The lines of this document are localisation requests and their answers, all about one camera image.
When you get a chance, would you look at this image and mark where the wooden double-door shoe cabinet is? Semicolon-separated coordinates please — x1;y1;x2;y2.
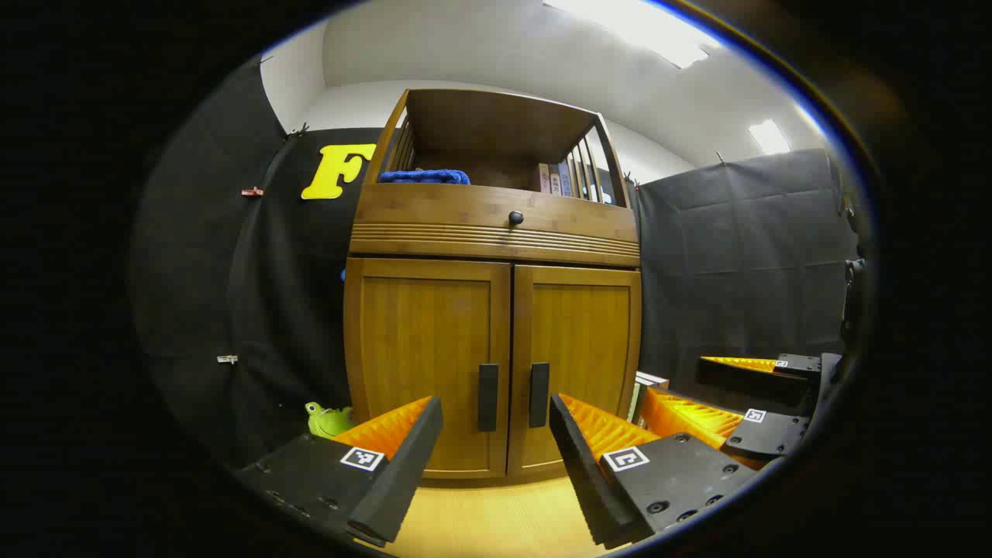
343;88;644;481

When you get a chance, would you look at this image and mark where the small ceiling light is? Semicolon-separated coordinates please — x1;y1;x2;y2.
748;119;791;156

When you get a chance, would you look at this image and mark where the wooden cabinet drawer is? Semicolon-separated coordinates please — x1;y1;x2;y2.
349;184;641;268

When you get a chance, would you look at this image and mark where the black door handle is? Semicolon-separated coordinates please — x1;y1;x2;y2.
477;363;500;432
529;362;550;429

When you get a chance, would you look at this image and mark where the blue cloth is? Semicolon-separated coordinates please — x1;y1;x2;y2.
377;169;471;185

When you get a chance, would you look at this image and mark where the wooden shoe cabinet door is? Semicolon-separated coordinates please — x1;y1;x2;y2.
343;257;512;479
508;265;644;477

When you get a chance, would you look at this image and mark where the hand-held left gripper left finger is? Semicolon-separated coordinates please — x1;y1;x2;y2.
232;395;444;547

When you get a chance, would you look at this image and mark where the green frog plush toy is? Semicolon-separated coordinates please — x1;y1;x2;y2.
305;401;356;439

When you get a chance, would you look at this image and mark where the small cardboard box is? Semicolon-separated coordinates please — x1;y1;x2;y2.
632;372;669;423

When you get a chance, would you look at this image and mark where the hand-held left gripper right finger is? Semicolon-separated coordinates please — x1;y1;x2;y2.
549;393;756;551

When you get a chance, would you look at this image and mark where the large ceiling light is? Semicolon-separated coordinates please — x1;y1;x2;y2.
542;0;725;71

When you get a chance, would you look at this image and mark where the black backdrop cloth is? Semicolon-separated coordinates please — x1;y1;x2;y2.
132;54;865;474

